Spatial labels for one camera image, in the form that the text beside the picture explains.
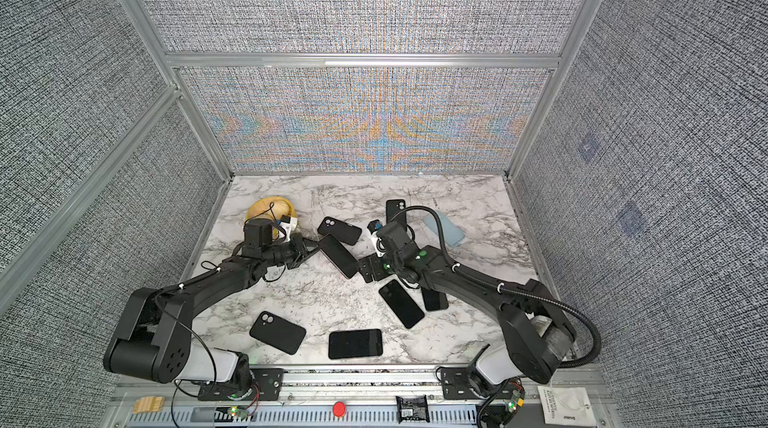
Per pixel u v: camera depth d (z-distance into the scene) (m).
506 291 0.46
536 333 0.43
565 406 0.69
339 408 0.69
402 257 0.64
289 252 0.78
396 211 1.09
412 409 0.69
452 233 1.05
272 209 1.07
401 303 0.88
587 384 0.74
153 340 0.43
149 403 0.69
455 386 0.73
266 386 0.73
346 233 1.06
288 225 0.83
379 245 0.74
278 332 0.82
